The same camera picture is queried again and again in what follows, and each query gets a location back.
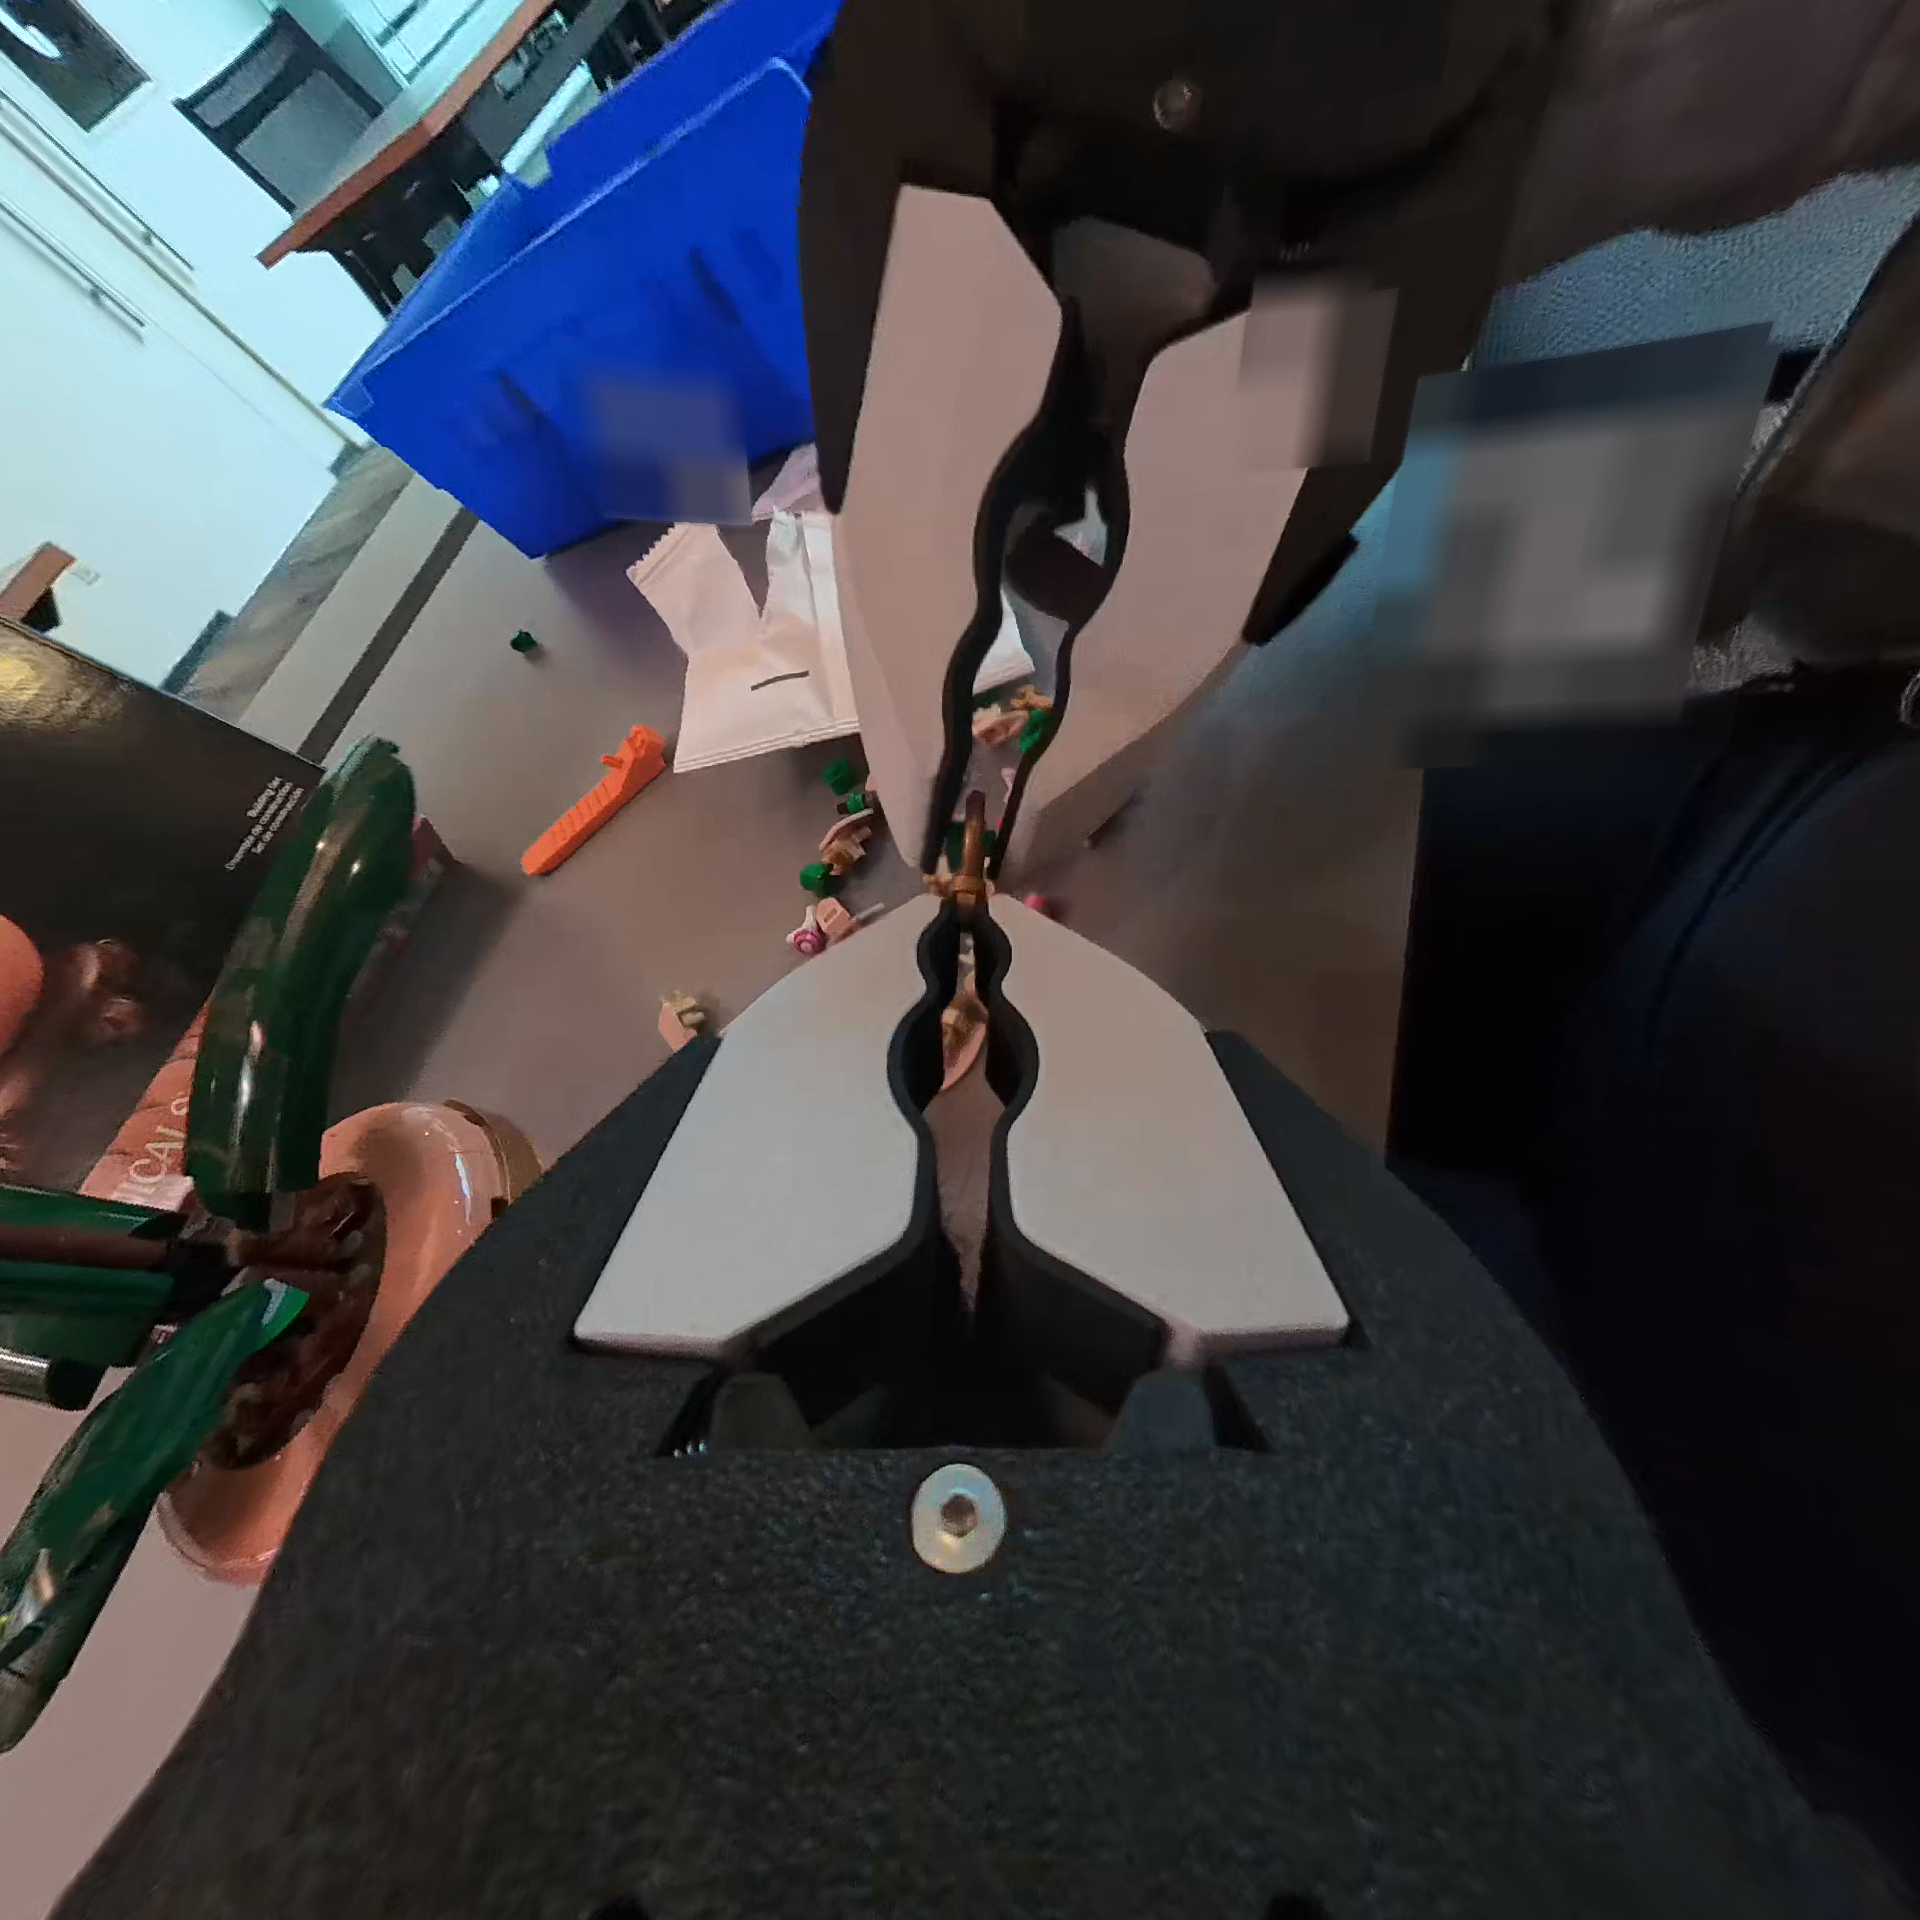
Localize small brick orchid flower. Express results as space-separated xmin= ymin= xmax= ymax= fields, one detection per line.
xmin=921 ymin=790 xmax=1002 ymax=915

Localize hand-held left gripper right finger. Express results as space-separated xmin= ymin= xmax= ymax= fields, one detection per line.
xmin=972 ymin=896 xmax=1354 ymax=1445

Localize orange brick separator tool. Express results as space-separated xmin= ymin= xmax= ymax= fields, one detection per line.
xmin=519 ymin=724 xmax=670 ymax=879

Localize brick orchid model in pot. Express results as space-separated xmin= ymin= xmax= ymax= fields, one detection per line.
xmin=0 ymin=736 xmax=543 ymax=1758

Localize long wooden-top desk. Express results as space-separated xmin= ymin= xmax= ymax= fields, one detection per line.
xmin=258 ymin=0 xmax=600 ymax=302

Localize pile of bricks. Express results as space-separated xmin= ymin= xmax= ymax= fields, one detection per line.
xmin=660 ymin=681 xmax=1068 ymax=1104

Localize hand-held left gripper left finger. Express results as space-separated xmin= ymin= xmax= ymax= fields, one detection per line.
xmin=574 ymin=901 xmax=980 ymax=1445

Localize white paper bag black dash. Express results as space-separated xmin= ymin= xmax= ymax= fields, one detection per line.
xmin=625 ymin=516 xmax=864 ymax=774

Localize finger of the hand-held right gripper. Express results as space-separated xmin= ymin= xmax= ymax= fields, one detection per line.
xmin=832 ymin=182 xmax=1088 ymax=872
xmin=990 ymin=299 xmax=1314 ymax=886

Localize person's right forearm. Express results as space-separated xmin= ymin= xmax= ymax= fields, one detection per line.
xmin=1500 ymin=0 xmax=1920 ymax=288

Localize grey desk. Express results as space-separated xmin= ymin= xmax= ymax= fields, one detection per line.
xmin=0 ymin=449 xmax=1425 ymax=1758

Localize black orchid set box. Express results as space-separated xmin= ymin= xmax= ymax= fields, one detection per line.
xmin=0 ymin=615 xmax=460 ymax=1201

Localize person's legs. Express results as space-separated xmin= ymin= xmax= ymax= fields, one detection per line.
xmin=1386 ymin=719 xmax=1920 ymax=1832

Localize blue plastic bin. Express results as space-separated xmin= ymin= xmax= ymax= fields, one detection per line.
xmin=327 ymin=0 xmax=847 ymax=559

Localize black mesh office chair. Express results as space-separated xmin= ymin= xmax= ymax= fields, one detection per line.
xmin=172 ymin=16 xmax=383 ymax=212

